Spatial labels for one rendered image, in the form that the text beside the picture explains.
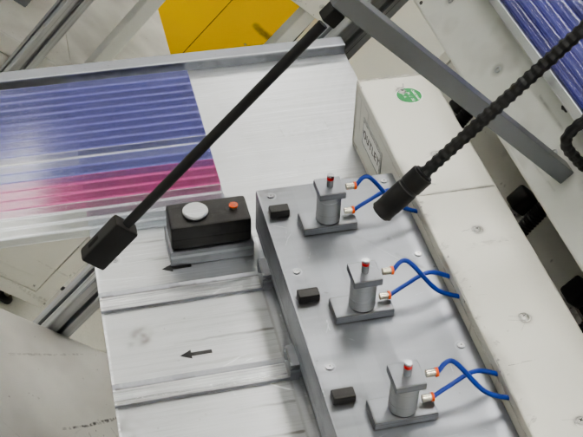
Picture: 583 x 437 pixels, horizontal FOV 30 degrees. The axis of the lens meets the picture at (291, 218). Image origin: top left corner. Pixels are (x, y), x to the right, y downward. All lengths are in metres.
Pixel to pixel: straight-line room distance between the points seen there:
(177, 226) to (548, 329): 0.35
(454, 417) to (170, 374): 0.25
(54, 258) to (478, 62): 1.57
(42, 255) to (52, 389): 1.03
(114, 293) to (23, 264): 1.50
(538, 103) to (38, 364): 0.79
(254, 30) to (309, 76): 2.96
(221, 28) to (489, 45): 3.16
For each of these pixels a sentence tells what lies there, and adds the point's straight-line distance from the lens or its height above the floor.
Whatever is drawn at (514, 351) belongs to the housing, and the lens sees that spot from 0.87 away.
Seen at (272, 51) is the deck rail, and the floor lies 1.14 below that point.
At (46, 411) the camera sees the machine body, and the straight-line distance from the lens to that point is 1.45.
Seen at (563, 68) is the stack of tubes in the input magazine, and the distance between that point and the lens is 0.97.
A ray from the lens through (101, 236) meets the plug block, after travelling 0.86.
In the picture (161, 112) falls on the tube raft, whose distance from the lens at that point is 1.20.
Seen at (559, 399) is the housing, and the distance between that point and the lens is 0.85.
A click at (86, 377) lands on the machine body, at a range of 1.55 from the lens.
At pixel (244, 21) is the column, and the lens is 4.21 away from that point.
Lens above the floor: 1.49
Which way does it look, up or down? 21 degrees down
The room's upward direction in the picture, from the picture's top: 47 degrees clockwise
